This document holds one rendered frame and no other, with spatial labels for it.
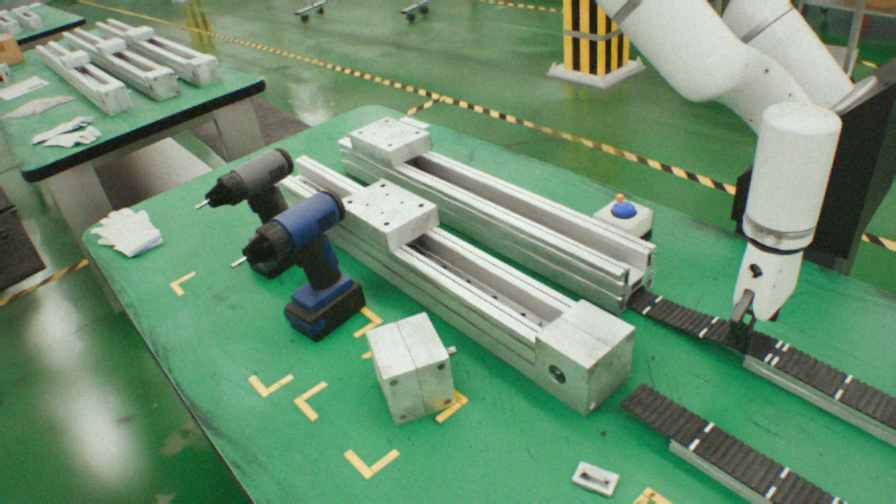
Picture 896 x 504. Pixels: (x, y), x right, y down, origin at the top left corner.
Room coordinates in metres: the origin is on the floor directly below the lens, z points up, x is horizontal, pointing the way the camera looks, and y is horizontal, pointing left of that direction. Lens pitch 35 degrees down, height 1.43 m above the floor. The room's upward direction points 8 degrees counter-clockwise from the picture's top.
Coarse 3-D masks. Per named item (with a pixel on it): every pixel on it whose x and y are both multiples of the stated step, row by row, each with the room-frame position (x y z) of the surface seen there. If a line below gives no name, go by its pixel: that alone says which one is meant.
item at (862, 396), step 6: (864, 384) 0.45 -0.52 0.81; (858, 390) 0.44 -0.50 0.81; (864, 390) 0.44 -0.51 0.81; (870, 390) 0.44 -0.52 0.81; (858, 396) 0.43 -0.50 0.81; (864, 396) 0.43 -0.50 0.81; (870, 396) 0.43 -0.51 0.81; (852, 402) 0.42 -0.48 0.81; (858, 402) 0.42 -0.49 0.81; (864, 402) 0.42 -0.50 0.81; (852, 408) 0.42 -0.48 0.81; (858, 408) 0.41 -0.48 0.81; (864, 408) 0.41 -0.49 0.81
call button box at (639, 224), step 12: (612, 204) 0.92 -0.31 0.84; (636, 204) 0.91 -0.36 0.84; (600, 216) 0.89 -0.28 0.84; (612, 216) 0.88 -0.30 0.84; (624, 216) 0.87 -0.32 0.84; (636, 216) 0.87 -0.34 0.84; (648, 216) 0.87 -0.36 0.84; (624, 228) 0.84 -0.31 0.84; (636, 228) 0.85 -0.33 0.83; (648, 228) 0.87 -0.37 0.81
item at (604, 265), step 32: (352, 160) 1.29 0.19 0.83; (416, 160) 1.21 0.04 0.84; (448, 160) 1.14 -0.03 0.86; (416, 192) 1.09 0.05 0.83; (448, 192) 1.01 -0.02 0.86; (480, 192) 1.04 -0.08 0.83; (512, 192) 0.97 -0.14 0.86; (448, 224) 1.02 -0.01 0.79; (480, 224) 0.94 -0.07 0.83; (512, 224) 0.87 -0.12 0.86; (544, 224) 0.90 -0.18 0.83; (576, 224) 0.84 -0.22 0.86; (512, 256) 0.87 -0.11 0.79; (544, 256) 0.81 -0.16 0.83; (576, 256) 0.75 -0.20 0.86; (608, 256) 0.77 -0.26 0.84; (640, 256) 0.74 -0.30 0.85; (576, 288) 0.75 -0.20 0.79; (608, 288) 0.70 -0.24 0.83
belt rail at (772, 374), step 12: (744, 360) 0.54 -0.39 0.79; (756, 360) 0.53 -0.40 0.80; (756, 372) 0.53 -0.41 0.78; (768, 372) 0.51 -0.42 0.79; (780, 372) 0.50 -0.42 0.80; (780, 384) 0.50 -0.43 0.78; (792, 384) 0.49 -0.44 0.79; (804, 384) 0.47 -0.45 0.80; (804, 396) 0.47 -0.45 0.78; (816, 396) 0.46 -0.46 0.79; (828, 396) 0.45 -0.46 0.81; (828, 408) 0.44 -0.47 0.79; (840, 408) 0.44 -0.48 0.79; (852, 420) 0.42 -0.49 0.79; (864, 420) 0.41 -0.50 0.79; (876, 432) 0.39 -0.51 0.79; (888, 432) 0.38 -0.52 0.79
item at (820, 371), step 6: (816, 366) 0.49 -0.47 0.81; (822, 366) 0.49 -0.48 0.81; (828, 366) 0.49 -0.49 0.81; (810, 372) 0.48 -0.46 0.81; (816, 372) 0.48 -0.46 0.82; (822, 372) 0.48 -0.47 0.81; (828, 372) 0.48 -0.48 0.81; (810, 378) 0.47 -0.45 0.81; (816, 378) 0.47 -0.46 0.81; (822, 378) 0.47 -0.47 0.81; (810, 384) 0.47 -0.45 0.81; (816, 384) 0.46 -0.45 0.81
